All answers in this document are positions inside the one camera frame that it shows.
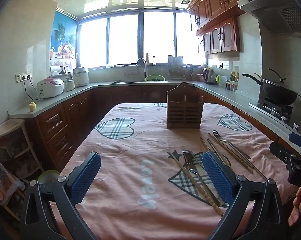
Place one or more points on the person's right hand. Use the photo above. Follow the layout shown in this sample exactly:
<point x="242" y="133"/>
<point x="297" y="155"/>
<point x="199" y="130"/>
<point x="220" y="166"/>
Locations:
<point x="296" y="210"/>

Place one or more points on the yellow bottle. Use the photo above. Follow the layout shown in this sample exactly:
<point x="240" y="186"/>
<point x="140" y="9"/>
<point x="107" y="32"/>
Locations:
<point x="147" y="58"/>

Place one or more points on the carved light wooden chopstick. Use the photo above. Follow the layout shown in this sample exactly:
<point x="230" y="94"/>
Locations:
<point x="203" y="191"/>

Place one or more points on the metal chopstick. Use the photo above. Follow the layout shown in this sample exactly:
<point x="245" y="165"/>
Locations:
<point x="219" y="152"/>
<point x="216" y="154"/>

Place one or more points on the wall power outlet strip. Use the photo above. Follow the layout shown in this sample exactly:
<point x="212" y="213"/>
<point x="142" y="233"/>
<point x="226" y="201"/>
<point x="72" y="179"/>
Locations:
<point x="23" y="77"/>

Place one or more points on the gas stove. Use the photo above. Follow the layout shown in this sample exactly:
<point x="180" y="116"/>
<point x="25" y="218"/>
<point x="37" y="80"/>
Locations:
<point x="275" y="110"/>

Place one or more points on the steel range hood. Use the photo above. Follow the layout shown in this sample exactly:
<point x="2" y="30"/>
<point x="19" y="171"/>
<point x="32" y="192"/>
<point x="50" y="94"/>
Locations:
<point x="278" y="7"/>

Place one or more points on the green cup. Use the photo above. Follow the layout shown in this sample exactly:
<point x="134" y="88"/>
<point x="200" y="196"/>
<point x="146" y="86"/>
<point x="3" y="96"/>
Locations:
<point x="218" y="79"/>

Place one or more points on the small white pot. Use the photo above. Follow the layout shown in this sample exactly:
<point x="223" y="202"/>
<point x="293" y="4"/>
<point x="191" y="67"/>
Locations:
<point x="69" y="85"/>

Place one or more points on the chrome sink faucet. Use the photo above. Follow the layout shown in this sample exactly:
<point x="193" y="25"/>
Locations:
<point x="145" y="70"/>

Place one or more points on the dark brown chopstick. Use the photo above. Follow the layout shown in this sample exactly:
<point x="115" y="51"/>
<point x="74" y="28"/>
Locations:
<point x="258" y="173"/>
<point x="230" y="154"/>

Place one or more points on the steel electric kettle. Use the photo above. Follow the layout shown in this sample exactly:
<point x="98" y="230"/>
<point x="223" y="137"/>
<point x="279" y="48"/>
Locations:
<point x="210" y="77"/>

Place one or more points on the floral cloth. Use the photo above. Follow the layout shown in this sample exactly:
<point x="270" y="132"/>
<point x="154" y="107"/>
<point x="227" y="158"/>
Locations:
<point x="0" y="177"/>

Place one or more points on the metal fork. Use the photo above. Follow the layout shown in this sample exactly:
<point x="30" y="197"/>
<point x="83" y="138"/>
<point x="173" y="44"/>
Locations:
<point x="190" y="163"/>
<point x="221" y="140"/>

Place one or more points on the row of spice jars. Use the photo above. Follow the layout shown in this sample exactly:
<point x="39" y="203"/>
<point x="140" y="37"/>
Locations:
<point x="231" y="86"/>

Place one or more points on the metal spoon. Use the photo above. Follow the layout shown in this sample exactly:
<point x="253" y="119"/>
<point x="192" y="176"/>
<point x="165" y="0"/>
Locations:
<point x="187" y="152"/>

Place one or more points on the green bowl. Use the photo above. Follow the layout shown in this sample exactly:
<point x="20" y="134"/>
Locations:
<point x="48" y="176"/>

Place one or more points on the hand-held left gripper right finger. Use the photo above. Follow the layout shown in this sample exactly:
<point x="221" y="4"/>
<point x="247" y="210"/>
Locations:
<point x="216" y="177"/>

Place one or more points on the black wok with lid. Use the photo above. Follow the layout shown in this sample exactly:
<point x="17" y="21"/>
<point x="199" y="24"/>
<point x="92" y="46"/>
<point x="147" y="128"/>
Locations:
<point x="278" y="93"/>

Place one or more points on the white pitcher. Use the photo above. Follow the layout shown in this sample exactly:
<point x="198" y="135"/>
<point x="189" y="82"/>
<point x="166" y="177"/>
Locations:
<point x="223" y="82"/>

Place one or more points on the white and pink rice cooker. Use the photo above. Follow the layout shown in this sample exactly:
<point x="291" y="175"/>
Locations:
<point x="50" y="88"/>

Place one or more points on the glass jar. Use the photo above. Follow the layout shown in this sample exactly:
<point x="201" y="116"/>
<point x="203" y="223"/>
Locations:
<point x="234" y="76"/>

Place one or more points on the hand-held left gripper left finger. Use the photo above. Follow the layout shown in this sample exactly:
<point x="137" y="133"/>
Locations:
<point x="86" y="180"/>

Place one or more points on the large kitchen window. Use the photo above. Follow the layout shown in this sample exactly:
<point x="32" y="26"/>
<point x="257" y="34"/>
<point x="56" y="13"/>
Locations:
<point x="123" y="40"/>

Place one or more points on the wooden base cabinets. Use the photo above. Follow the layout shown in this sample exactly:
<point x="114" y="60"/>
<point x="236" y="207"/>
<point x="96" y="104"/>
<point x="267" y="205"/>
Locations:
<point x="65" y="120"/>

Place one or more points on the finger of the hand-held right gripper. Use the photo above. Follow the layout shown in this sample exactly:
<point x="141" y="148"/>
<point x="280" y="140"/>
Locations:
<point x="280" y="148"/>
<point x="299" y="140"/>

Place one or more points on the wooden upper cabinets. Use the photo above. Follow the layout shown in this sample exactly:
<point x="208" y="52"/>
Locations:
<point x="215" y="7"/>

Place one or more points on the tropical wall poster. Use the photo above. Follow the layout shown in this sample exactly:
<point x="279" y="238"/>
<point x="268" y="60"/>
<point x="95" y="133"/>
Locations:
<point x="63" y="35"/>

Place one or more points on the grey kitchen countertop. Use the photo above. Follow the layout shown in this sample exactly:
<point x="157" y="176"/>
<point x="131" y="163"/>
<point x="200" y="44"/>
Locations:
<point x="55" y="100"/>

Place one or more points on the wooden utensil holder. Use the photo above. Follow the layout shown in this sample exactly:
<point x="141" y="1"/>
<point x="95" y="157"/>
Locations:
<point x="185" y="115"/>

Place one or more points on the white electric cooker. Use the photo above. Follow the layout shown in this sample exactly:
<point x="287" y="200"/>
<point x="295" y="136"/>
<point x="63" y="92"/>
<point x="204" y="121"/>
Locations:
<point x="80" y="77"/>

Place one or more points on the pink heart-print tablecloth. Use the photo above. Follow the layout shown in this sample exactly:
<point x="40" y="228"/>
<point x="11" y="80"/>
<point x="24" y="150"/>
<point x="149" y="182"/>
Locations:
<point x="140" y="142"/>

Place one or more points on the dish drying rack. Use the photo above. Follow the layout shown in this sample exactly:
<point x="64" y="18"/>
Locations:
<point x="175" y="66"/>

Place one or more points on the small yellow fruit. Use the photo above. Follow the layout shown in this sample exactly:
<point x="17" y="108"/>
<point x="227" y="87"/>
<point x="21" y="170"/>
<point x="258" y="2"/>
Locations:
<point x="32" y="106"/>

